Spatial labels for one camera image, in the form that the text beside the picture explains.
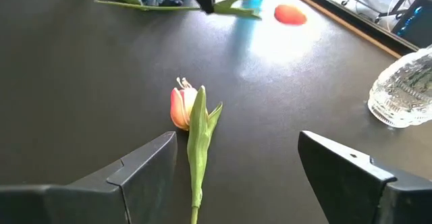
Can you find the pink artificial tulip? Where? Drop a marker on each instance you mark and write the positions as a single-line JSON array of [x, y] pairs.
[[195, 143], [290, 15]]

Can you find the black box with blue light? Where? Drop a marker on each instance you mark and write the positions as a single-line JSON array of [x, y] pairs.
[[418, 25]]

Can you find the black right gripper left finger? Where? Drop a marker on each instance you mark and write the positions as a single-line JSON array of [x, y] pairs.
[[101, 200]]

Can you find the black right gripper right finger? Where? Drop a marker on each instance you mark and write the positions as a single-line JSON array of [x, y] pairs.
[[364, 193]]

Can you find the clear glass vase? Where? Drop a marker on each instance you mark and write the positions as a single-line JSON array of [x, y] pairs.
[[401, 96]]

